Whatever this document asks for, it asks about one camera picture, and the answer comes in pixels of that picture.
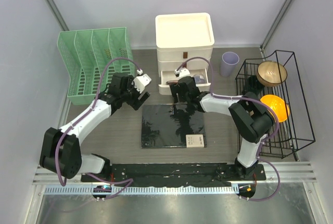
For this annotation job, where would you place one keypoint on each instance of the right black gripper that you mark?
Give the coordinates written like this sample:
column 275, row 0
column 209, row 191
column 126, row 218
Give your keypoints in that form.
column 176, row 89

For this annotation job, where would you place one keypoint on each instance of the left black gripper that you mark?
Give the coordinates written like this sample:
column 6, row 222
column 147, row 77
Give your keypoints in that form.
column 136, row 103

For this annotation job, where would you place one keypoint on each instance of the pink capped pen bundle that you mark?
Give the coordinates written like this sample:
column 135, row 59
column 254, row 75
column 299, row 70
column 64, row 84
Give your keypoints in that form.
column 172, row 82

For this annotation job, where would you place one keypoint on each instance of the clear paperclip jar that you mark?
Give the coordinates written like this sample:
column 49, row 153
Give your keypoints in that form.
column 199, row 79

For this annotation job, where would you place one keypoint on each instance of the white drawer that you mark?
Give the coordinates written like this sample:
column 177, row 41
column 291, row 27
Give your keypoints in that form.
column 178, row 54
column 167, row 76
column 195, row 64

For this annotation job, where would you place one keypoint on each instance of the black notebook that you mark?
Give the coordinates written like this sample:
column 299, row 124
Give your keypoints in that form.
column 166, row 125

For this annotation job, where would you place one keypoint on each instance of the white eraser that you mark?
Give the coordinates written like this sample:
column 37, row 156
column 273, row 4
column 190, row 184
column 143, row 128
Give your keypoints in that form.
column 195, row 141

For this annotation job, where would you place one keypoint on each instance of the green file organizer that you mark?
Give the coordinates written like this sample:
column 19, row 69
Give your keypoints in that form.
column 86, row 53

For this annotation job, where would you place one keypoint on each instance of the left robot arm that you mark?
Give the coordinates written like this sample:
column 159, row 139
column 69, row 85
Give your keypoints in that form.
column 61, row 149

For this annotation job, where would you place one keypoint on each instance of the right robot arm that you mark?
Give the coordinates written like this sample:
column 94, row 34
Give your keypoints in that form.
column 252, row 118

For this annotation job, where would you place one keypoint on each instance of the white drawer cabinet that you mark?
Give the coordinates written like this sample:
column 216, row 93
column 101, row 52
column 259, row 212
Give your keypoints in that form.
column 184, row 30

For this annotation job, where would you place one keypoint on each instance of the purple cup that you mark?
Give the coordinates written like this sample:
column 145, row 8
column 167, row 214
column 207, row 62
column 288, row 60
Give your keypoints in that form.
column 229, row 61

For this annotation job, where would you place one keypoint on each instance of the black cup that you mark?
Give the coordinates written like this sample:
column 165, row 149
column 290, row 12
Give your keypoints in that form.
column 253, row 85

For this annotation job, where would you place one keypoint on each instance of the wooden bowl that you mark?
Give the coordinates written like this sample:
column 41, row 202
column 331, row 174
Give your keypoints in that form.
column 271, row 73

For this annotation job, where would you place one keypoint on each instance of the orange bowl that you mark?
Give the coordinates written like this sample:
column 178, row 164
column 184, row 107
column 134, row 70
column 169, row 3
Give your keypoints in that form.
column 278, row 105

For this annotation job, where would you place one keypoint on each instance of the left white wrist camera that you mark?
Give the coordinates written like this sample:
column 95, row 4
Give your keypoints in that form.
column 141, row 81

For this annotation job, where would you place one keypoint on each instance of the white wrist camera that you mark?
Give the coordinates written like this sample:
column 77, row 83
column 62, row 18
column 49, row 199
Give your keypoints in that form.
column 141, row 81
column 183, row 72

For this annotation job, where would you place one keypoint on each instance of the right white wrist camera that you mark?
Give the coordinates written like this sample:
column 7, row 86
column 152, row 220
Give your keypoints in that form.
column 183, row 72

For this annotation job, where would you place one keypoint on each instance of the black wire rack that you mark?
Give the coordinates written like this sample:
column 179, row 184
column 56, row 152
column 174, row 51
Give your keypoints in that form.
column 297, row 131

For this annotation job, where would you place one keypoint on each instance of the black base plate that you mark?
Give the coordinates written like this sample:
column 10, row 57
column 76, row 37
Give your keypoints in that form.
column 175, row 175

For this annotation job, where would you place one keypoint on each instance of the white cable duct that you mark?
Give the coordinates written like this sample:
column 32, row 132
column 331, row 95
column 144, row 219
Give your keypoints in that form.
column 101, row 189

